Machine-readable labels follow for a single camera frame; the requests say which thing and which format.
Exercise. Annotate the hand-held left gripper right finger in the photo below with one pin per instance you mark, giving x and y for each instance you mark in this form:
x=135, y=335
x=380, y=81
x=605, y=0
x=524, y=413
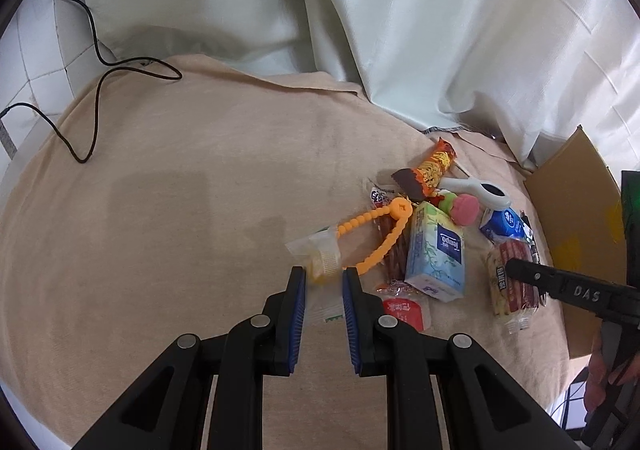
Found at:
x=350, y=325

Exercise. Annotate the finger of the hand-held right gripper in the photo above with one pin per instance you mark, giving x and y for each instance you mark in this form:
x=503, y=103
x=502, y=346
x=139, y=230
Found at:
x=550, y=280

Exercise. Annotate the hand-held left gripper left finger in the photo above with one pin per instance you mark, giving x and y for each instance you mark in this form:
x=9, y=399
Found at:
x=296, y=325

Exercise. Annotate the sausage bread packet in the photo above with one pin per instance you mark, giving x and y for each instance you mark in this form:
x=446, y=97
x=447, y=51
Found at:
x=500, y=292

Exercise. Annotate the red sauce packet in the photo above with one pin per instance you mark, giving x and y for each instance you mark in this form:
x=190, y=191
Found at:
x=407, y=312

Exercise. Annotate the clear yellow pastry packet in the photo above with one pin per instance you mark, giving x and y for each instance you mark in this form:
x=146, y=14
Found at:
x=322, y=265

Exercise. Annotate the blue white packet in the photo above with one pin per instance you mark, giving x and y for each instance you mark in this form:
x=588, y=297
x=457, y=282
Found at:
x=502, y=225

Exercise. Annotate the spicy stick packet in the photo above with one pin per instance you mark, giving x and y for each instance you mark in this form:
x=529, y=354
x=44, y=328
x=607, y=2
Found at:
x=395, y=257

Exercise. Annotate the cardboard box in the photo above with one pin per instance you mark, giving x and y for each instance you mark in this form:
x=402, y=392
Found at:
x=575, y=190

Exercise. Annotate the blue tissue pack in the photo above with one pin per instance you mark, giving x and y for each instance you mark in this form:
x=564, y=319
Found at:
x=430, y=255

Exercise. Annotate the pink and green toy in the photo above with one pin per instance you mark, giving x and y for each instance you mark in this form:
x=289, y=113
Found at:
x=465, y=210

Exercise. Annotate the orange snack packet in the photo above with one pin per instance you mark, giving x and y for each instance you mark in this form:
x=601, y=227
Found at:
x=435, y=165

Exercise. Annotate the person's right hand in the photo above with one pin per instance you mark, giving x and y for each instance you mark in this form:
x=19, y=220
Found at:
x=596, y=367

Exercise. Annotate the dark green object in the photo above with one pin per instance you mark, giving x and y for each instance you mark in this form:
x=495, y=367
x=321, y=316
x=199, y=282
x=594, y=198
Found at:
x=631, y=205

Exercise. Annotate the beige blanket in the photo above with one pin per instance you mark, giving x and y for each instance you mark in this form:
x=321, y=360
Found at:
x=175, y=230

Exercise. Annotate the pale green curtain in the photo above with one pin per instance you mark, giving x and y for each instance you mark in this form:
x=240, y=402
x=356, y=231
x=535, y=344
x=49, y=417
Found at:
x=425, y=20

